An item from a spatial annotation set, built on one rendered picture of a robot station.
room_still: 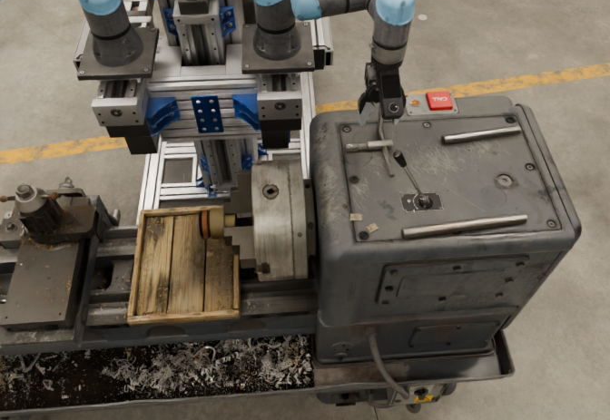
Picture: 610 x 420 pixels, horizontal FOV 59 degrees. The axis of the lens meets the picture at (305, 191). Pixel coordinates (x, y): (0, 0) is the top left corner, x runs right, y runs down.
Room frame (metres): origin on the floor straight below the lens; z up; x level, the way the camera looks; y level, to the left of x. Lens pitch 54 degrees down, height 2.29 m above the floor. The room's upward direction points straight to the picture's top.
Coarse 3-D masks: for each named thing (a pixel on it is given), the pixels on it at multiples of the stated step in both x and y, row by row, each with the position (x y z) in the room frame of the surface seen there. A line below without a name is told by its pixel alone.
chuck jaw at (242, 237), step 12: (228, 228) 0.73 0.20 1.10; (240, 228) 0.73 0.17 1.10; (252, 228) 0.73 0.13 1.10; (228, 240) 0.70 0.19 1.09; (240, 240) 0.69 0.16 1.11; (252, 240) 0.69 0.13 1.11; (240, 252) 0.66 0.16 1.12; (252, 252) 0.65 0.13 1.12; (252, 264) 0.63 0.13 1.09; (264, 264) 0.62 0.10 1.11
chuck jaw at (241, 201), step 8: (240, 176) 0.83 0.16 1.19; (248, 176) 0.83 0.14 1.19; (240, 184) 0.82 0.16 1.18; (248, 184) 0.82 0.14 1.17; (232, 192) 0.80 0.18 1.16; (240, 192) 0.80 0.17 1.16; (248, 192) 0.81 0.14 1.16; (224, 200) 0.80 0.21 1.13; (232, 200) 0.79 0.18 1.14; (240, 200) 0.79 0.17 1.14; (248, 200) 0.79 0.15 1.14; (224, 208) 0.78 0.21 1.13; (232, 208) 0.78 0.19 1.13; (240, 208) 0.78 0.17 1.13; (248, 208) 0.78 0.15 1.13
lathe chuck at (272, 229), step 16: (272, 160) 0.89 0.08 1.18; (256, 176) 0.80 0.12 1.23; (272, 176) 0.80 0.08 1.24; (288, 176) 0.80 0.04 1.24; (256, 192) 0.75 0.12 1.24; (288, 192) 0.75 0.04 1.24; (256, 208) 0.71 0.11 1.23; (272, 208) 0.71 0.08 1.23; (288, 208) 0.71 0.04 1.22; (256, 224) 0.68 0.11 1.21; (272, 224) 0.68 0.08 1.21; (288, 224) 0.68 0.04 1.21; (256, 240) 0.65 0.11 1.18; (272, 240) 0.65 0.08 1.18; (288, 240) 0.65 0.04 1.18; (256, 256) 0.63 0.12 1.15; (272, 256) 0.63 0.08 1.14; (288, 256) 0.63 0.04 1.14; (272, 272) 0.61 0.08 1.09; (288, 272) 0.62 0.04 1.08
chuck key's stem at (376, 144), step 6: (348, 144) 0.87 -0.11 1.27; (354, 144) 0.87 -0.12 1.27; (360, 144) 0.87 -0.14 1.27; (366, 144) 0.87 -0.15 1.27; (372, 144) 0.86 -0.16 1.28; (378, 144) 0.87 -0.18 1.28; (384, 144) 0.87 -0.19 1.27; (390, 144) 0.87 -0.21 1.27; (348, 150) 0.86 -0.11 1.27; (354, 150) 0.86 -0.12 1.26; (372, 150) 0.86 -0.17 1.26
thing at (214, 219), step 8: (216, 208) 0.79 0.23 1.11; (200, 216) 0.76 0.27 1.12; (208, 216) 0.76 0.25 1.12; (216, 216) 0.76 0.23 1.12; (224, 216) 0.76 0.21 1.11; (232, 216) 0.76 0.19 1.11; (200, 224) 0.74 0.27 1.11; (208, 224) 0.74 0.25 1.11; (216, 224) 0.74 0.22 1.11; (224, 224) 0.74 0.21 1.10; (232, 224) 0.74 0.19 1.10; (200, 232) 0.72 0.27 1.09; (208, 232) 0.73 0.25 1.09; (216, 232) 0.72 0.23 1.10; (224, 240) 0.72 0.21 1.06
